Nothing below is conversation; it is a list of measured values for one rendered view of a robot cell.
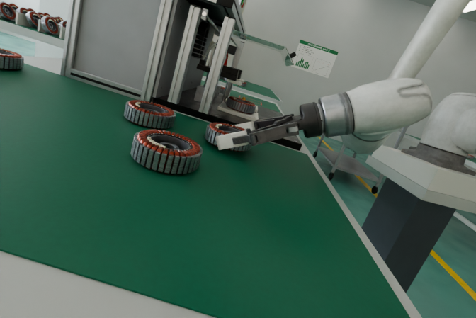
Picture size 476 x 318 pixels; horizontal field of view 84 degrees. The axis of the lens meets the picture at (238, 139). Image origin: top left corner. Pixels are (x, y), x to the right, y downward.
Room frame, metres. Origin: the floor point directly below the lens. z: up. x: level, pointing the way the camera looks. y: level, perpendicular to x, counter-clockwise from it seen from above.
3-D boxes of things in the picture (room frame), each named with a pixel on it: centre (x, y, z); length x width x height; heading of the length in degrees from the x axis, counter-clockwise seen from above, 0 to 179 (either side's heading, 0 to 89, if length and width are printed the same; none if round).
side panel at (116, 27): (0.78, 0.43, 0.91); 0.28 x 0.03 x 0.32; 91
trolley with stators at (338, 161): (3.46, -1.48, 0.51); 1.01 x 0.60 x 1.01; 1
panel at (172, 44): (1.11, 0.29, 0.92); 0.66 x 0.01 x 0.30; 1
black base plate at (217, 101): (1.11, 0.05, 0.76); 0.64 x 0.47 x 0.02; 1
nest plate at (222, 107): (0.99, 0.03, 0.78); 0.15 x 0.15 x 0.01; 1
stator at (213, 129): (0.59, 0.02, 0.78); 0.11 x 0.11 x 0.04
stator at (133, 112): (0.59, 0.21, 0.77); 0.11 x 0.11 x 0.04
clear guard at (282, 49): (1.26, 0.04, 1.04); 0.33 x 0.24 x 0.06; 91
